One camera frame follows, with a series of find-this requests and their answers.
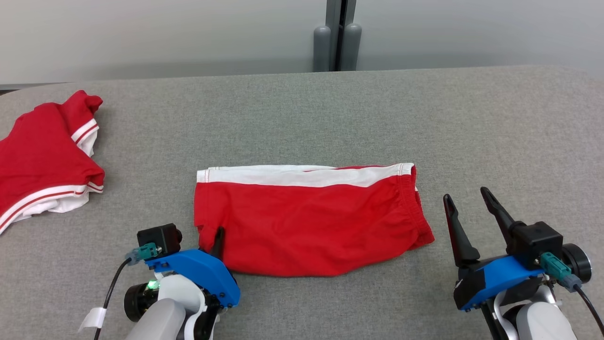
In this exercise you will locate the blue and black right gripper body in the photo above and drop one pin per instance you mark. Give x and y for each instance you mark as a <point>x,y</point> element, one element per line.
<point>495,278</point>

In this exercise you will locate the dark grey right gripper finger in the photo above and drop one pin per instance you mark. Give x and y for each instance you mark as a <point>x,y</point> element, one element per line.
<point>498,212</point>
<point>460,245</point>

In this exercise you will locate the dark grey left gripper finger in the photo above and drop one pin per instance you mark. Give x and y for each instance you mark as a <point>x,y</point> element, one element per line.
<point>218,243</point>

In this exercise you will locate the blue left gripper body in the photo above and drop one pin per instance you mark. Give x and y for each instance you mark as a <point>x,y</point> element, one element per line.
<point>203,271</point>

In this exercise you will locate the red shorts with white stripe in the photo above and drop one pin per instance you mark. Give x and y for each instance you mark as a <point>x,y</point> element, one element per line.
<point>306,226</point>

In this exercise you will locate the red basketball jersey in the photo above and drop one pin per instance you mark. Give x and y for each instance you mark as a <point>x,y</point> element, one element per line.
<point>37,156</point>

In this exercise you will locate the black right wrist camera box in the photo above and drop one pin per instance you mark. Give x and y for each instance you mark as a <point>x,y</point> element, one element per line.
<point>538,243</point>

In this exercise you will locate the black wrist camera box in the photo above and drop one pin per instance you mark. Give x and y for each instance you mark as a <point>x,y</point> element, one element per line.
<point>158,238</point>
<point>538,243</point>

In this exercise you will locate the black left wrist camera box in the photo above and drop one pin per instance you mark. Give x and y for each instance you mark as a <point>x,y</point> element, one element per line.
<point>158,238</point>

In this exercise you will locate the grey cylinder post foot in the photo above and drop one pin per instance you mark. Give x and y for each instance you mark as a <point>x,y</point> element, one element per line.
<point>322,49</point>
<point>351,47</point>

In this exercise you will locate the grey partition post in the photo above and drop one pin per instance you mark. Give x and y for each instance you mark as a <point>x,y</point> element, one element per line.
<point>334,14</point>

